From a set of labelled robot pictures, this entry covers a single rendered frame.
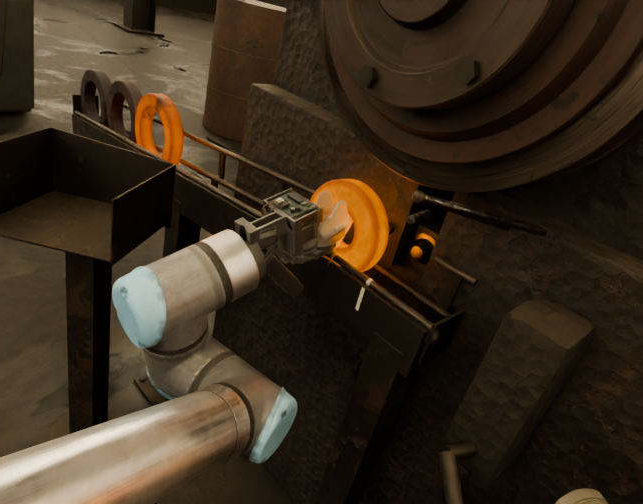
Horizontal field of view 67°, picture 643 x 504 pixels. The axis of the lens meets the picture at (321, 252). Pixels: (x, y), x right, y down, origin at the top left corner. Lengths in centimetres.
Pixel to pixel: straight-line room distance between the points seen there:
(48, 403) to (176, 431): 99
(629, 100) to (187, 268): 49
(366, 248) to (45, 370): 106
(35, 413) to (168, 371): 81
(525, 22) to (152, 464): 50
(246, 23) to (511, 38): 299
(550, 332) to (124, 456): 45
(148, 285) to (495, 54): 43
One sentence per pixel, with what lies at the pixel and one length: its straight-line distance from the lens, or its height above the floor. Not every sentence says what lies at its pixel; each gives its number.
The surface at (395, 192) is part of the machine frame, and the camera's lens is 79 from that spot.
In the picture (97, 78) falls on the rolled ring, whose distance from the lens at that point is 154.
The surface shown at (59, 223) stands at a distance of 100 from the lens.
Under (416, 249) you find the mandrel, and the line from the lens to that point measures 79.
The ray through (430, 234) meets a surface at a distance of 80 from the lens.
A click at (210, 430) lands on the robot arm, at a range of 54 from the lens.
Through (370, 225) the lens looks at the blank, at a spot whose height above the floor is 78.
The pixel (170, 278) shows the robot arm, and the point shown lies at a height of 74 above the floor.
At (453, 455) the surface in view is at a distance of 68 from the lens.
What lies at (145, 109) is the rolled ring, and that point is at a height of 73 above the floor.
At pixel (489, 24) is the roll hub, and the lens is 52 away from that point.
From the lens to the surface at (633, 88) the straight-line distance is 54.
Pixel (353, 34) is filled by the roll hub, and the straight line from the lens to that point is 60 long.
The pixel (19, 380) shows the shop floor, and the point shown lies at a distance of 155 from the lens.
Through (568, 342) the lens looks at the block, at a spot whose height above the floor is 80.
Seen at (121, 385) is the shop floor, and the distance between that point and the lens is 150.
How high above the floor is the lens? 107
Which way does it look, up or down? 28 degrees down
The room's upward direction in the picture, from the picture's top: 15 degrees clockwise
